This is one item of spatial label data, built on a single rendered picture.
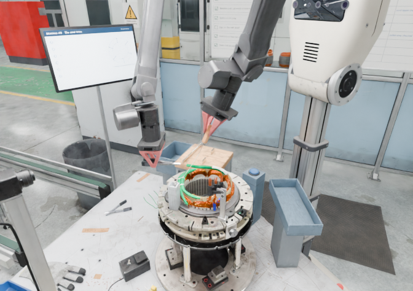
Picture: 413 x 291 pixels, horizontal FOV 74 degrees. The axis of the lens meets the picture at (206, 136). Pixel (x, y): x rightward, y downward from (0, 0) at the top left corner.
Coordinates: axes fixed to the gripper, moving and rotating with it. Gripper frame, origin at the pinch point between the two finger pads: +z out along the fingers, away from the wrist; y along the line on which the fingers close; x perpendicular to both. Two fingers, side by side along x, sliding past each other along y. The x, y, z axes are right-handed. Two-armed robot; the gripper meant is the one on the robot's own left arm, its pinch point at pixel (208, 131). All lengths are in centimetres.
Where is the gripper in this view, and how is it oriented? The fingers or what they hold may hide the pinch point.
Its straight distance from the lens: 81.6
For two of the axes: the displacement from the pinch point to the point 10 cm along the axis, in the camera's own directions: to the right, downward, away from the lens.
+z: -3.7, 8.1, 4.7
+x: 4.5, -2.9, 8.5
